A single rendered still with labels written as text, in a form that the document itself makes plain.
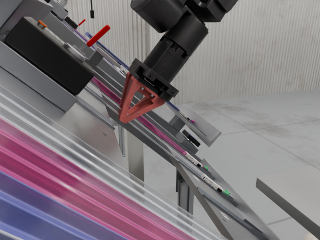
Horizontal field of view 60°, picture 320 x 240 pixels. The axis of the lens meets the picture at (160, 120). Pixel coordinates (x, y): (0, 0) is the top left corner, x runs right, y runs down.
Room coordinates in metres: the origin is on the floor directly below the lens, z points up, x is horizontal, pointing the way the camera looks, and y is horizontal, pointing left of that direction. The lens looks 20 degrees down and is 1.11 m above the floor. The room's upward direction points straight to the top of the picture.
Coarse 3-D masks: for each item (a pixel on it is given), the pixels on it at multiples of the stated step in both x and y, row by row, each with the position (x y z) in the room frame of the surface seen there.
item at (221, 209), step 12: (168, 144) 0.57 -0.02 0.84; (180, 168) 0.45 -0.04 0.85; (192, 180) 0.41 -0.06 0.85; (204, 180) 0.48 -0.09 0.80; (204, 192) 0.38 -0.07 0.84; (216, 192) 0.48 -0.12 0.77; (204, 204) 0.34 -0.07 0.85; (216, 204) 0.37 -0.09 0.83; (228, 204) 0.46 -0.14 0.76; (216, 216) 0.31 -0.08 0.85; (228, 216) 0.36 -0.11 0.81; (240, 216) 0.45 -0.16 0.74; (228, 228) 0.30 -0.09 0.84; (240, 228) 0.35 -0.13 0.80; (252, 228) 0.39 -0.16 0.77
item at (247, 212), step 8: (208, 168) 0.66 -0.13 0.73; (216, 176) 0.61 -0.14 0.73; (224, 184) 0.58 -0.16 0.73; (232, 192) 0.54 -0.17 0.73; (240, 200) 0.51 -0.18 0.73; (240, 208) 0.49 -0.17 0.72; (248, 208) 0.48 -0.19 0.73; (248, 216) 0.47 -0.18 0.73; (256, 216) 0.46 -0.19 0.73; (256, 224) 0.44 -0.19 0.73; (264, 224) 0.43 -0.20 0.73; (264, 232) 0.42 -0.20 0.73; (272, 232) 0.41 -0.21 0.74
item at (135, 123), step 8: (88, 88) 0.43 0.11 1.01; (96, 88) 0.44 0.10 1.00; (104, 96) 0.43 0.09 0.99; (112, 104) 0.44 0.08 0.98; (136, 120) 0.45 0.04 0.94; (136, 128) 0.45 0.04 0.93; (144, 128) 0.45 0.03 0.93; (152, 136) 0.46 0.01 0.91; (160, 144) 0.46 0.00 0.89; (168, 152) 0.46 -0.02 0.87; (176, 152) 0.47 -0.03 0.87; (184, 160) 0.47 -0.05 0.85; (192, 168) 0.48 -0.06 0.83; (200, 176) 0.48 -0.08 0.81; (224, 192) 0.50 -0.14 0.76
